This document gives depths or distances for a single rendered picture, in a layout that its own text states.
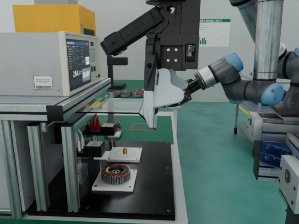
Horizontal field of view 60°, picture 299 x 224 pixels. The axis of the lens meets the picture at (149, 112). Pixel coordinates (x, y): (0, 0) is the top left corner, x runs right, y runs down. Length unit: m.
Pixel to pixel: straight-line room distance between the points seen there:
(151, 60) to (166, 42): 0.04
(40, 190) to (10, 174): 0.10
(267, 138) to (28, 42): 0.95
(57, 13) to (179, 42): 4.37
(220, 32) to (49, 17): 3.65
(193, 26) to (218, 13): 5.96
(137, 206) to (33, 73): 0.55
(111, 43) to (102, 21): 5.97
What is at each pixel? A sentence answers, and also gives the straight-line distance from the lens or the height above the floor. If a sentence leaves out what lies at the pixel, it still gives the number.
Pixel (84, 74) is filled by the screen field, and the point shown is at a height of 1.17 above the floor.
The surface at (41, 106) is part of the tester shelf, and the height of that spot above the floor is 1.11.
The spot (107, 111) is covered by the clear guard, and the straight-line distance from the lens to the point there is 0.87.
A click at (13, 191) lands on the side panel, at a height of 0.84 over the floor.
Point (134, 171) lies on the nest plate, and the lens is 1.08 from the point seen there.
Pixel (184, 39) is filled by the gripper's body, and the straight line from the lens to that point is 0.40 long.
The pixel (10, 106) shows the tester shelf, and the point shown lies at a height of 1.11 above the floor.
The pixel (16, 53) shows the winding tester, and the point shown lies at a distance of 0.95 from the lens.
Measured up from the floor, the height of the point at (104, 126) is 0.92.
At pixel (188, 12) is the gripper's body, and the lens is 0.42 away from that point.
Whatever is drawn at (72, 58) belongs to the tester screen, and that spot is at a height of 1.24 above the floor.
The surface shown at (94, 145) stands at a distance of 0.99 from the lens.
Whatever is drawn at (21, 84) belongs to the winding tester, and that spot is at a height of 1.15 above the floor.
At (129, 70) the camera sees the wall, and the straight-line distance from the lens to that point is 6.30.
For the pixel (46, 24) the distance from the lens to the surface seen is 4.80.
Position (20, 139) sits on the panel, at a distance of 0.88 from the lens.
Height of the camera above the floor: 1.27
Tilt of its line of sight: 14 degrees down
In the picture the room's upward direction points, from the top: straight up
